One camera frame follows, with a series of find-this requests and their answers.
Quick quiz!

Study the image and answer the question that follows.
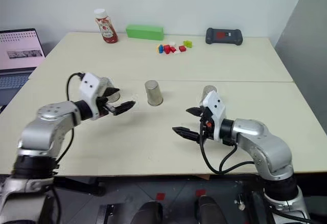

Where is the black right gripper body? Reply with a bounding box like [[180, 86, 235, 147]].
[[198, 107, 215, 143]]

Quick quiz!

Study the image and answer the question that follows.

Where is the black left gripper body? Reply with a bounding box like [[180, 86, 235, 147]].
[[96, 95, 116, 118]]

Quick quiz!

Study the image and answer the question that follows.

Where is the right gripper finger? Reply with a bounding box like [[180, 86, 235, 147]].
[[172, 126, 201, 143], [185, 107, 205, 118]]

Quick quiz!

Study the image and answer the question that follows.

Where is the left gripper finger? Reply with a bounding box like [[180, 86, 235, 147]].
[[102, 87, 121, 98], [112, 100, 137, 116]]

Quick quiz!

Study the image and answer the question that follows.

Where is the upturned silver metal cup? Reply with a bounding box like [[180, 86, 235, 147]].
[[144, 80, 164, 106], [99, 77, 122, 102], [202, 85, 218, 106]]

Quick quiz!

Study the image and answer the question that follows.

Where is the red ketchup bottle white cap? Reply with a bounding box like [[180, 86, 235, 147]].
[[93, 8, 120, 44]]

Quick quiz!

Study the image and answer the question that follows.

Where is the green rectangular box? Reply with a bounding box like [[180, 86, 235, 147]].
[[125, 24, 165, 41]]

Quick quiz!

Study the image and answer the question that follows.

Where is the black handheld controller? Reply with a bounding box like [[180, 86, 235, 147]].
[[205, 27, 243, 47]]

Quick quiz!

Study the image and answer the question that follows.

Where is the dark rounded shape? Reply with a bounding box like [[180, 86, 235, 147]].
[[195, 194, 228, 224], [137, 200, 164, 224]]

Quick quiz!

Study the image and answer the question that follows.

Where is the open grey laptop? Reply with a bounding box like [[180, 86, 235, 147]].
[[0, 28, 47, 107]]

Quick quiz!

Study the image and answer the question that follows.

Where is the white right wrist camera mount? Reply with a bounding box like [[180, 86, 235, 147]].
[[203, 91, 227, 141]]

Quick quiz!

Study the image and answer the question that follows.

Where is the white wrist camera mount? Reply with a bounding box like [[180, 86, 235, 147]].
[[203, 91, 227, 141], [78, 72, 106, 121]]

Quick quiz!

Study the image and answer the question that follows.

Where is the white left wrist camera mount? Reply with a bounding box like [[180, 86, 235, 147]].
[[78, 72, 106, 121]]

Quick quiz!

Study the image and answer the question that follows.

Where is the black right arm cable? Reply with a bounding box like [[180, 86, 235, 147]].
[[199, 129, 256, 175]]

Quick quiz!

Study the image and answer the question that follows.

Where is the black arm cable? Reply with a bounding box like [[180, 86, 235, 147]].
[[199, 129, 256, 175], [54, 72, 85, 165]]

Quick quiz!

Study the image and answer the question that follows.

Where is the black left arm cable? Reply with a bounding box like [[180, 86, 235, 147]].
[[54, 72, 85, 165]]

